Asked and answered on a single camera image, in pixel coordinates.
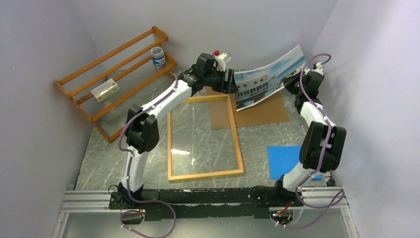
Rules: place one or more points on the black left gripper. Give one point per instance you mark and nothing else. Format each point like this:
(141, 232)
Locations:
(232, 88)

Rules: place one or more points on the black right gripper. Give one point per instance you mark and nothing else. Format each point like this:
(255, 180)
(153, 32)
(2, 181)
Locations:
(288, 82)

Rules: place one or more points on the printed building photo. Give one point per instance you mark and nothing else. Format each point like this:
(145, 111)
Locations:
(256, 85)

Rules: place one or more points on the clear acrylic sheet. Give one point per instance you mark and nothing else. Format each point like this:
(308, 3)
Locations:
(202, 140)

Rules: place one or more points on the yellow wooden picture frame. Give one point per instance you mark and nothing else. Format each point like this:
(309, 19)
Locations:
(241, 170)

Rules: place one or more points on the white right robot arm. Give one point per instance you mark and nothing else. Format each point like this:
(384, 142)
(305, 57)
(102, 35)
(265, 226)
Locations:
(323, 144)

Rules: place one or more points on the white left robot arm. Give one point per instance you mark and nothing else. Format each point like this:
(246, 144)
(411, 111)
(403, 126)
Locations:
(141, 133)

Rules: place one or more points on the brown backing board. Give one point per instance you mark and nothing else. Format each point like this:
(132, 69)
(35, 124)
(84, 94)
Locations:
(271, 110)

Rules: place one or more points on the blue foam pad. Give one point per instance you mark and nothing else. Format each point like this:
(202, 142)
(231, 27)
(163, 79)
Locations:
(282, 159)

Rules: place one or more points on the blue white round jar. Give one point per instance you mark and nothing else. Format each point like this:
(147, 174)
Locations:
(158, 56)

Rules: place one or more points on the small white green box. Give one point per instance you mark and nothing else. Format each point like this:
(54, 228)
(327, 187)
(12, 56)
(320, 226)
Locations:
(104, 90)

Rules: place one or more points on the orange wooden rack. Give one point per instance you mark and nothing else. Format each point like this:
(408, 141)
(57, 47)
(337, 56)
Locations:
(131, 67)

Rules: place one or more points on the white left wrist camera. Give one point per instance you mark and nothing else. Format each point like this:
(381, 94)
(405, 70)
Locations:
(221, 60)

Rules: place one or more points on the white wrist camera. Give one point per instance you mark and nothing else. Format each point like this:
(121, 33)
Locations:
(317, 67)
(221, 60)

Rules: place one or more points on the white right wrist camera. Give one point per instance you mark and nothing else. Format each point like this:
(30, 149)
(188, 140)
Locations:
(317, 67)

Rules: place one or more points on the aluminium extrusion rail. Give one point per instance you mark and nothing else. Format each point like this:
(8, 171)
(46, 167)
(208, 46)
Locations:
(84, 201)

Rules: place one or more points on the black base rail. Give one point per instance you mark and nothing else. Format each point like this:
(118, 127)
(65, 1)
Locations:
(158, 204)

